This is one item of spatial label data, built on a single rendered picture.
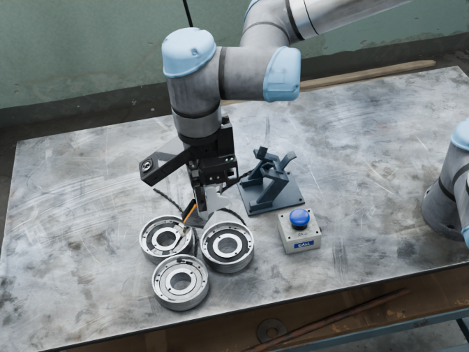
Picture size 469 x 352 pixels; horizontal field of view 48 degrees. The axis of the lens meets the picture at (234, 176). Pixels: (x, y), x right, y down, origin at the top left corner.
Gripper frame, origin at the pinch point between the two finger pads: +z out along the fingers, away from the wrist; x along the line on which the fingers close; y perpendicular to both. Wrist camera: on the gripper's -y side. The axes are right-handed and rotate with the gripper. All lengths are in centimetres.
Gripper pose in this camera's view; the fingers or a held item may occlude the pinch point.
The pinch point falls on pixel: (199, 209)
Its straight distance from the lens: 96.9
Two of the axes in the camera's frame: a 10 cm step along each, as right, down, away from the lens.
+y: 9.7, -2.2, 1.3
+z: 0.6, 6.9, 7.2
